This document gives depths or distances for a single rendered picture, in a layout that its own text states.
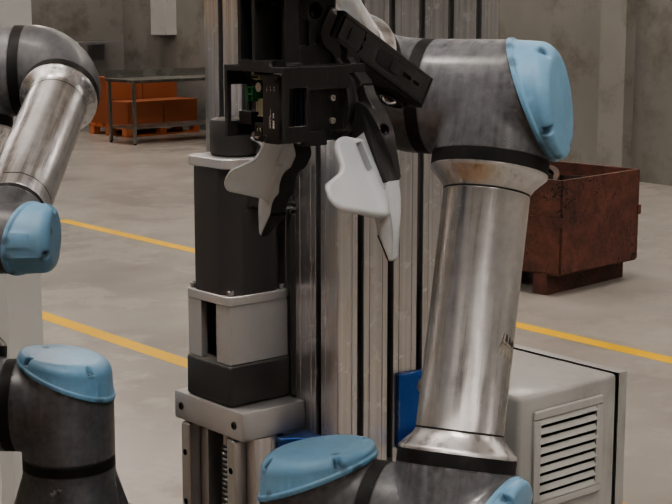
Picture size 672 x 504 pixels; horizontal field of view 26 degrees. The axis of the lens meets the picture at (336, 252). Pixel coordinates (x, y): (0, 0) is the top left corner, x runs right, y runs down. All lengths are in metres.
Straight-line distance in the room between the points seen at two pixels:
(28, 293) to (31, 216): 3.27
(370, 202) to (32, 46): 0.92
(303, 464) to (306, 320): 0.28
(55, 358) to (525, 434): 0.58
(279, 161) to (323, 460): 0.39
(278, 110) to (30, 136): 0.71
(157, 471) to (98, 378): 3.60
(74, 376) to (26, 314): 3.02
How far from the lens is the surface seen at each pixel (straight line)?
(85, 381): 1.80
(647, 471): 5.49
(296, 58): 1.03
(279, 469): 1.42
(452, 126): 1.41
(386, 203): 1.02
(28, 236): 1.53
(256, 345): 1.64
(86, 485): 1.84
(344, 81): 1.03
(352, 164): 1.02
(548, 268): 8.50
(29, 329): 4.83
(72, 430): 1.81
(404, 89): 1.10
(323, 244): 1.61
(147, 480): 5.32
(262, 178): 1.11
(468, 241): 1.39
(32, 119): 1.72
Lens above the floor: 1.70
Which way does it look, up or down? 10 degrees down
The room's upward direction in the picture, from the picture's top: straight up
